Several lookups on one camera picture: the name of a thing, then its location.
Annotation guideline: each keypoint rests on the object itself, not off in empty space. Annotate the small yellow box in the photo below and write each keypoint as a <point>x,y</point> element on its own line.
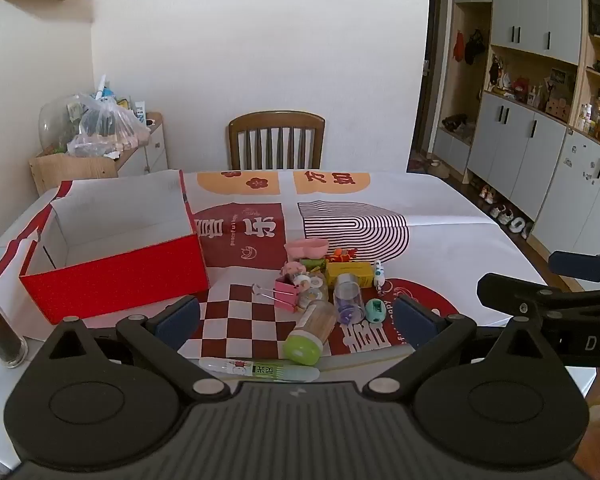
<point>350,272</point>

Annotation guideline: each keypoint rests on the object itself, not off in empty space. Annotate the orange plastic toy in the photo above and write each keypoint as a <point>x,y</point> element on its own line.
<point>342,256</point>

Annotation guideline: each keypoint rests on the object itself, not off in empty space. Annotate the clear plastic bag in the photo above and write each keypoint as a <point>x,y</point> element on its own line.
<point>105,125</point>

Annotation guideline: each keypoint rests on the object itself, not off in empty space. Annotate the orange hanging bag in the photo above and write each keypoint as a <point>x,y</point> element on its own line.
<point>459,46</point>

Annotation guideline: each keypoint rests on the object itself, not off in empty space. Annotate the clear vial with silver cap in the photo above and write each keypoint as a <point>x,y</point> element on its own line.
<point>349,300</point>

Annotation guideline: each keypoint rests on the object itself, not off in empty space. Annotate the row of shoes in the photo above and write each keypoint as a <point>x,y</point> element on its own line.
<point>510,217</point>

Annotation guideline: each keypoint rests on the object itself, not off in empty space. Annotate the red cardboard box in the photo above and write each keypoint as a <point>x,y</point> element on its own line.
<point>120,270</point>

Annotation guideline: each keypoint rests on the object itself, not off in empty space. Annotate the toothpick jar with green lid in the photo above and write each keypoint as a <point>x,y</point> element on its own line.
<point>312,327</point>

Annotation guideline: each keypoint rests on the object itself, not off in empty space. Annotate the teal pencil sharpener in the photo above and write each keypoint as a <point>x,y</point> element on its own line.
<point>375,310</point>

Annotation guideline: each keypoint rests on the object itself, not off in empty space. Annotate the wooden side cabinet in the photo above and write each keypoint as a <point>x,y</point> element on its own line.
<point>145,155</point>

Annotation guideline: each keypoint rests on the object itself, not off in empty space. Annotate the small clear tape roll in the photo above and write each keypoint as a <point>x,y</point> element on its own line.
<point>311,300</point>
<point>318,282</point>

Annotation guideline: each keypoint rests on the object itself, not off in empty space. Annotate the glass of dark drink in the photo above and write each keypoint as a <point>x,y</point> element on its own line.
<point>0,335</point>

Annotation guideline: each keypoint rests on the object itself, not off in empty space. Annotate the glass fishbowl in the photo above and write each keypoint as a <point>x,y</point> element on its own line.
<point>55,120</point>

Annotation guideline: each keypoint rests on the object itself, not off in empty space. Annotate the pink binder clip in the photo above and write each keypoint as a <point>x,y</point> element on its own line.
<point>286,292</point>

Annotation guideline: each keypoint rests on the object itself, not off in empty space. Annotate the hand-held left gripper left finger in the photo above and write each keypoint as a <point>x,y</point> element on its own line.
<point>177,320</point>

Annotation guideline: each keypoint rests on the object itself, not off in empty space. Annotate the pink plush pad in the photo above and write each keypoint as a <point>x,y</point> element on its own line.
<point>305,247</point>

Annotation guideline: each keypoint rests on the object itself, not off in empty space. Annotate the black hanging bag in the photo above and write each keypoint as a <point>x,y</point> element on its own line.
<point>475,47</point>

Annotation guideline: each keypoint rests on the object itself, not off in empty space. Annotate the wooden chair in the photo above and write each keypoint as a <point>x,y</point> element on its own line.
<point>275,120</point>

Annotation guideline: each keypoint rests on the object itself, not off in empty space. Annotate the grey wall cabinet unit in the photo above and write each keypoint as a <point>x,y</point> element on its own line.
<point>515,130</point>

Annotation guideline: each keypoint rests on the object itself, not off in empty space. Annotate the green highlighter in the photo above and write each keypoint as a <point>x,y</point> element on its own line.
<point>312,263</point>

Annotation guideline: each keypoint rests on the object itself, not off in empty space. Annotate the small pink doll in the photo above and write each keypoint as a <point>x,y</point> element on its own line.
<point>292,269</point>

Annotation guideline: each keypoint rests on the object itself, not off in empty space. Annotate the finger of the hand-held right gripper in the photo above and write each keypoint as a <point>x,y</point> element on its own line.
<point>575,265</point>
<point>510,292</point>

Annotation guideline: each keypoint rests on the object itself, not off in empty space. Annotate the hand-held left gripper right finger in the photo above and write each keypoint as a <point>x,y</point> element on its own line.
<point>412,322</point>

